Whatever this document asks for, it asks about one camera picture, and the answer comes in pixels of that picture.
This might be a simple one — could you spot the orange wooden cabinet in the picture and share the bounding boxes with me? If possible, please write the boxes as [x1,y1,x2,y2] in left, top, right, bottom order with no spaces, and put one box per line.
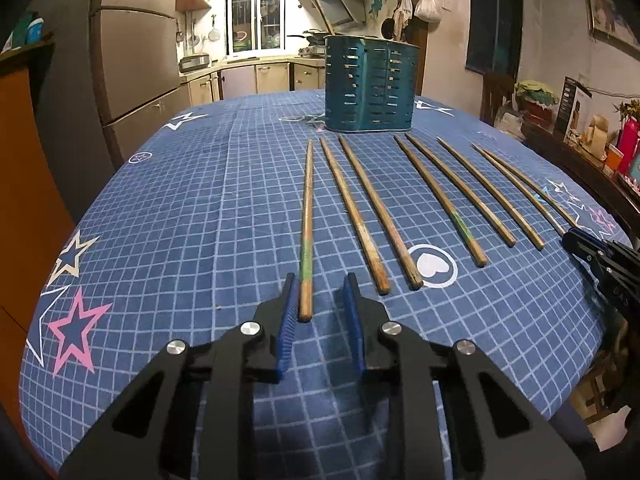
[0,40,77,466]

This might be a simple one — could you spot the black product box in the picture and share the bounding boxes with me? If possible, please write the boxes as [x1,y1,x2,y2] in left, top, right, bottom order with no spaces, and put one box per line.
[554,77,592,137]

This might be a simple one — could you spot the pink bottle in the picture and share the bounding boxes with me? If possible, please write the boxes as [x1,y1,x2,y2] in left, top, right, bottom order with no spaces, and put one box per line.
[616,115,640,173]

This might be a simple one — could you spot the wooden chair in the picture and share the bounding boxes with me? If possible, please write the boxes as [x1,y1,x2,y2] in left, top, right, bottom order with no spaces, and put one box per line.
[481,72,517,127]

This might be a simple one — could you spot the kitchen window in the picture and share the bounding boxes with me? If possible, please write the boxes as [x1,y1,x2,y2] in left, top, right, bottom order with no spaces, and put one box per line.
[225,0,292,56]

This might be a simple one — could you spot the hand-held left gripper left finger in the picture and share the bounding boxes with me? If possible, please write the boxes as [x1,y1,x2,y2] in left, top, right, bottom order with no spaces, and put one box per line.
[59,272,301,480]

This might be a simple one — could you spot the dark room window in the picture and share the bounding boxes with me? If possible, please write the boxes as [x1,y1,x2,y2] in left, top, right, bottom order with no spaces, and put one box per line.
[465,0,524,77]

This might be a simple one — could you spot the set of wooden chopsticks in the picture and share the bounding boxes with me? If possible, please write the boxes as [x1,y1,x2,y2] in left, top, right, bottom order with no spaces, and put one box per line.
[319,133,581,295]

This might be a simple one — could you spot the hanging cloths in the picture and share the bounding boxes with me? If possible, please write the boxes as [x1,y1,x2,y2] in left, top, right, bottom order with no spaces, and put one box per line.
[391,0,414,42]

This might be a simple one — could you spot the framed wall picture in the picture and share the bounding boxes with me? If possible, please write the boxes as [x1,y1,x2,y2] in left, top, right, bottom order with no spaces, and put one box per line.
[585,0,640,47]

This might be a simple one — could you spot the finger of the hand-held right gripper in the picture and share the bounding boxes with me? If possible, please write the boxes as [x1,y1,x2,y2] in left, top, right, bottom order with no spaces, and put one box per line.
[562,227,608,267]

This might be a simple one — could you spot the silver countertop appliance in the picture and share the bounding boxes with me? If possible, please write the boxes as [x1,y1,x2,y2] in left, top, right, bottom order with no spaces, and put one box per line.
[178,53,211,74]

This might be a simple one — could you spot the blue checked star tablecloth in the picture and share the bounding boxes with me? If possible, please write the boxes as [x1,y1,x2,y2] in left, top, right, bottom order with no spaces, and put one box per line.
[17,89,632,480]

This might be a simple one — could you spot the white hanging plastic bag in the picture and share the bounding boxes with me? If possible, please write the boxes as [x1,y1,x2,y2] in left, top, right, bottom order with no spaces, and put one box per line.
[413,0,442,24]

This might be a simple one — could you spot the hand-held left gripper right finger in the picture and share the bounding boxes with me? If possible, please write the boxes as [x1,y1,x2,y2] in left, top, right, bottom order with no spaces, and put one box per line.
[342,272,586,480]

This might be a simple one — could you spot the green-banded single chopstick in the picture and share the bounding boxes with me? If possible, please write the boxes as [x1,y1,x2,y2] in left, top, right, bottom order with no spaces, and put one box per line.
[297,140,315,321]

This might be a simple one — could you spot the grey refrigerator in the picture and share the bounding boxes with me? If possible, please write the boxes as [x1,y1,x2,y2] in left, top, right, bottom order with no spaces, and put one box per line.
[89,0,195,163]

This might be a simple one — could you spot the teal metal utensil holder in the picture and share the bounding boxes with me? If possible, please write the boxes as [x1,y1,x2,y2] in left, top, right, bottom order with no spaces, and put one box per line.
[323,34,421,133]

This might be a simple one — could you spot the kitchen base cabinets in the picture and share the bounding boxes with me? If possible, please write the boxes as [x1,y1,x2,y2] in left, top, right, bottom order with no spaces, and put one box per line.
[179,57,327,109]

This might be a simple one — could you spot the dark wooden side table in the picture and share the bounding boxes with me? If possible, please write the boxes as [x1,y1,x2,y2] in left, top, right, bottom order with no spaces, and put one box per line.
[520,119,640,243]

